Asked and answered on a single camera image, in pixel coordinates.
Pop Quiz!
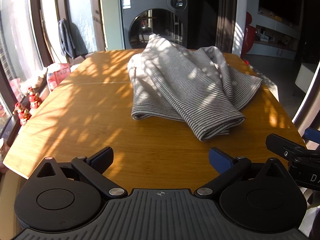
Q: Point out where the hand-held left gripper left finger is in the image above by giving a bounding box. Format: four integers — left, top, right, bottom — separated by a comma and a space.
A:
35, 146, 128, 199

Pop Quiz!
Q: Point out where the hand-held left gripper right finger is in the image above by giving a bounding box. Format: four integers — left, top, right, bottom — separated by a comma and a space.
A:
194, 147, 290, 200

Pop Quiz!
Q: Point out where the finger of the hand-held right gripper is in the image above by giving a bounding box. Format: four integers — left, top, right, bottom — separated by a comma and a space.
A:
265, 134, 320, 161
303, 127, 320, 144

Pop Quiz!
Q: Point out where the grey striped garment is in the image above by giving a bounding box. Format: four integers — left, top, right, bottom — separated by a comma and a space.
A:
127, 34, 264, 142

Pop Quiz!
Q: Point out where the brown pleated curtain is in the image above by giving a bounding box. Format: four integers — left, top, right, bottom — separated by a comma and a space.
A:
292, 62, 320, 153

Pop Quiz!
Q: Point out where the white ottoman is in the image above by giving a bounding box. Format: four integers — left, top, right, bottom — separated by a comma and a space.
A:
294, 63, 318, 97

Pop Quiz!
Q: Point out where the red festive figurine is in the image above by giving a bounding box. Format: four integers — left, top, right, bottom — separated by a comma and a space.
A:
12, 102, 32, 126
27, 87, 43, 109

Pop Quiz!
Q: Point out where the pink tissue pack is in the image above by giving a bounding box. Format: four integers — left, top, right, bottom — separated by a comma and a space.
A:
47, 63, 72, 93

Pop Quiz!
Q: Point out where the red chair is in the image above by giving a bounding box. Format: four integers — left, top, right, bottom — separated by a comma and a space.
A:
241, 11, 257, 55

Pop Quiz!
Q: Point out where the dark blue hanging towel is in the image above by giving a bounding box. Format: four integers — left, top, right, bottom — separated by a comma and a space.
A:
58, 19, 76, 59

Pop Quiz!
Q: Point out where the dark brown curtain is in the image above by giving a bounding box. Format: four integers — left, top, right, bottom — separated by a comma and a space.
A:
215, 0, 237, 53

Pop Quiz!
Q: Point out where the grey front-load washing machine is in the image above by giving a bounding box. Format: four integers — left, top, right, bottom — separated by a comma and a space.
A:
117, 0, 189, 51

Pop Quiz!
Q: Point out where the white wall shelf unit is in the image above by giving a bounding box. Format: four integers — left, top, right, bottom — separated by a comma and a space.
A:
254, 12, 301, 60

